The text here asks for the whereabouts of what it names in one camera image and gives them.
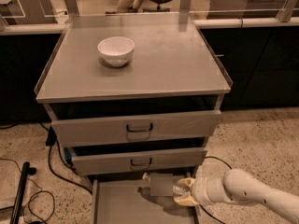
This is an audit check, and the middle grey drawer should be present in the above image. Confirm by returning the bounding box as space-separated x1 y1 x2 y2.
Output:
72 147 207 175

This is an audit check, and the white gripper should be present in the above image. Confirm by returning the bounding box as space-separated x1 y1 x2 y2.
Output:
174 177 226 206

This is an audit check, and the black pole on floor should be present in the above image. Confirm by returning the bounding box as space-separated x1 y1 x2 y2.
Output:
9 161 34 224

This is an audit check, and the grey drawer cabinet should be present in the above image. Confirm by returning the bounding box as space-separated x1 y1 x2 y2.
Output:
35 12 234 176

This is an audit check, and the black floor cable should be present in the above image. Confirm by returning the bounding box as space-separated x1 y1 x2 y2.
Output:
38 121 93 195
195 156 233 224

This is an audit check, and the grey drawer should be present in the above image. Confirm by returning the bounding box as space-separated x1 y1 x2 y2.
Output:
51 110 221 147
72 147 207 175
90 172 200 224

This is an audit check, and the white ceramic bowl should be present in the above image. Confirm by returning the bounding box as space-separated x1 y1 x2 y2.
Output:
97 36 135 67

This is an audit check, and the top grey drawer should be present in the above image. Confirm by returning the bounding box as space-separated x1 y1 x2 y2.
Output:
51 110 221 147

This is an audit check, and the black floor cable left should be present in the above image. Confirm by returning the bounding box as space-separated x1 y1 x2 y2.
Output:
38 121 93 195

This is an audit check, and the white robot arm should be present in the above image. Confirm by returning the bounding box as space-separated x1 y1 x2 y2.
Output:
173 169 299 224

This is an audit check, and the bottom grey drawer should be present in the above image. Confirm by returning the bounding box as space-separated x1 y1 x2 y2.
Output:
90 172 200 224

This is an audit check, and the black floor cable right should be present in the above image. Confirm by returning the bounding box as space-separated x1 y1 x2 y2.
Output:
195 156 233 224

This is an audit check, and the clear plastic water bottle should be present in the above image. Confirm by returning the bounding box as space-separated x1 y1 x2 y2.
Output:
142 173 190 198

